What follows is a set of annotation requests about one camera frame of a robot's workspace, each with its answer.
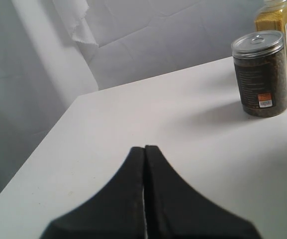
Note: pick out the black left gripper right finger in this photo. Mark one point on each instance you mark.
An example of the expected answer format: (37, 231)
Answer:
(175, 210)

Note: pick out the white backdrop cloth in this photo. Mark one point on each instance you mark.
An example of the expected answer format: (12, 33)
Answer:
(52, 51)

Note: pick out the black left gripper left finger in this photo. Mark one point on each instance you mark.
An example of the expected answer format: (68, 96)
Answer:
(115, 212)

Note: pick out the dark jar silver lid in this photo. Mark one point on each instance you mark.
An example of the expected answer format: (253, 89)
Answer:
(260, 65)

